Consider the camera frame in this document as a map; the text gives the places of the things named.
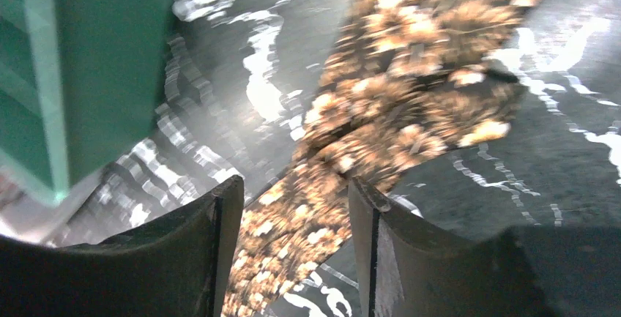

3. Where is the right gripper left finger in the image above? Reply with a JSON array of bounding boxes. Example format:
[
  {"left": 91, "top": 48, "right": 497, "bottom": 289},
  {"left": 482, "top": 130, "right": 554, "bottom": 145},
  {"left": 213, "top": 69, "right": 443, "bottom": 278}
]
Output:
[{"left": 1, "top": 175, "right": 244, "bottom": 316}]

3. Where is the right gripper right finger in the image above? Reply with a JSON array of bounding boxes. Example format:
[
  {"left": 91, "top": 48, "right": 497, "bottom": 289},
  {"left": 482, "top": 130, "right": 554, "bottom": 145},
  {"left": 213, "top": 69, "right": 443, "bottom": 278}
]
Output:
[{"left": 348, "top": 178, "right": 620, "bottom": 316}]

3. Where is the black brown floral tie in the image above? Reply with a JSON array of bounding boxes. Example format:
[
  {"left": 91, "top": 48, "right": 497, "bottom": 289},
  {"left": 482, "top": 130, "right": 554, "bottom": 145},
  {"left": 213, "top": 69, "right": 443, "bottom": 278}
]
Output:
[{"left": 221, "top": 0, "right": 542, "bottom": 316}]

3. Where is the green compartment tray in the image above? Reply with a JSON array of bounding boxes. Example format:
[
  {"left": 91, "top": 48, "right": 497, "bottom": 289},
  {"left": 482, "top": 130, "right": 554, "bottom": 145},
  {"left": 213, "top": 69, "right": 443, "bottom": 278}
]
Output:
[{"left": 1, "top": 0, "right": 173, "bottom": 207}]

